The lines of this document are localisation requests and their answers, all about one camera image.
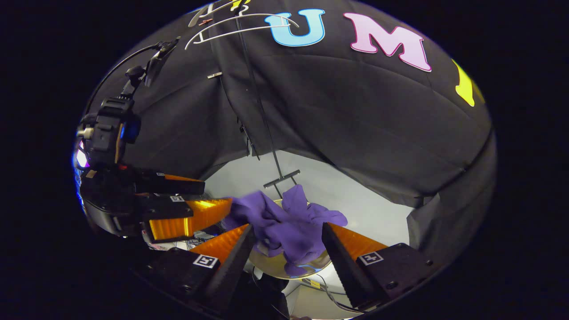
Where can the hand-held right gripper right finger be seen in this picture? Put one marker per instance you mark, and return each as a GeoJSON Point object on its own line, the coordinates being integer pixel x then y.
{"type": "Point", "coordinates": [342, 271]}

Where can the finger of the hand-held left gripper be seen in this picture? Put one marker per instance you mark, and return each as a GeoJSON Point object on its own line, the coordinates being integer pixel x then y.
{"type": "Point", "coordinates": [169, 209]}
{"type": "Point", "coordinates": [151, 184]}

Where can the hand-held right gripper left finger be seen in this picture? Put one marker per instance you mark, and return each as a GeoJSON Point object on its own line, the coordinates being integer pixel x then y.
{"type": "Point", "coordinates": [231, 271]}

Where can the purple knit jacket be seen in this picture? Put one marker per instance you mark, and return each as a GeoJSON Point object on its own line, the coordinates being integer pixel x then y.
{"type": "Point", "coordinates": [289, 231]}

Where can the black clothes rack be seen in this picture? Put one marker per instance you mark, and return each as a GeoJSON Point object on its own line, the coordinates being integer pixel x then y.
{"type": "Point", "coordinates": [281, 178]}

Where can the grey clip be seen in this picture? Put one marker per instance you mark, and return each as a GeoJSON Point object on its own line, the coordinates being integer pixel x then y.
{"type": "Point", "coordinates": [214, 75]}

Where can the black backdrop cloth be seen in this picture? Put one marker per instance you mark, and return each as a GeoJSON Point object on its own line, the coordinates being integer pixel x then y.
{"type": "Point", "coordinates": [333, 111]}

